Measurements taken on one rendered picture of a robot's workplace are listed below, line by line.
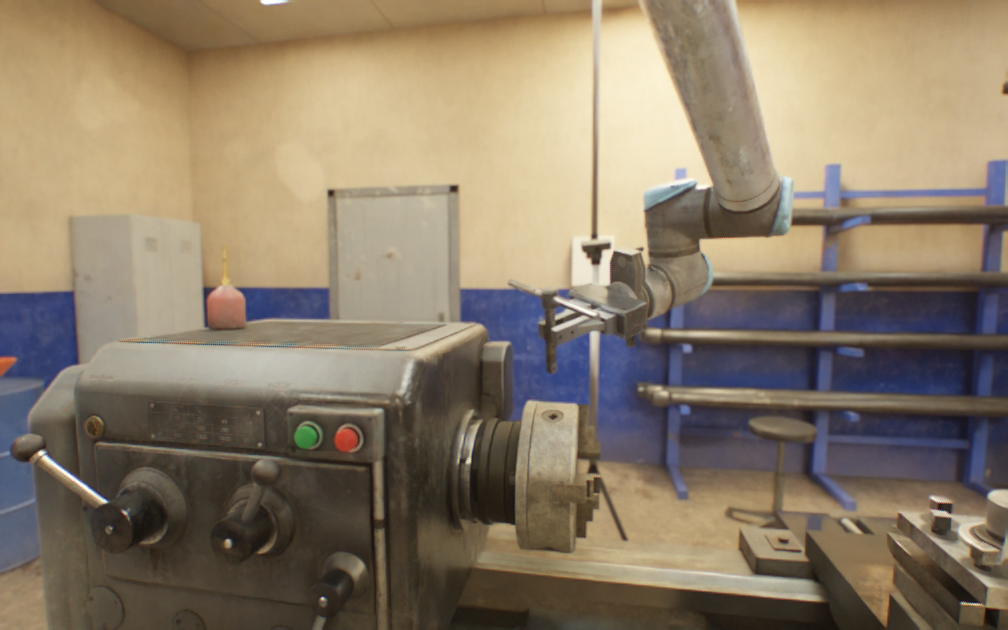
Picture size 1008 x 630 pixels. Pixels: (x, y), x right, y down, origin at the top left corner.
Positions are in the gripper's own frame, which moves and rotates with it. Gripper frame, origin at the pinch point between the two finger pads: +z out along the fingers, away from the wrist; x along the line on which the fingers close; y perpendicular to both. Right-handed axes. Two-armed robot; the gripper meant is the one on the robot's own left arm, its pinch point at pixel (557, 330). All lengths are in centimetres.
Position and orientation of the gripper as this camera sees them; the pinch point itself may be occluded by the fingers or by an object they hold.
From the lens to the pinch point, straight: 78.6
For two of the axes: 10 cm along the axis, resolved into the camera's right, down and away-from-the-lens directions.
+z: -8.2, 3.1, -4.8
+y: 1.0, 9.0, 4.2
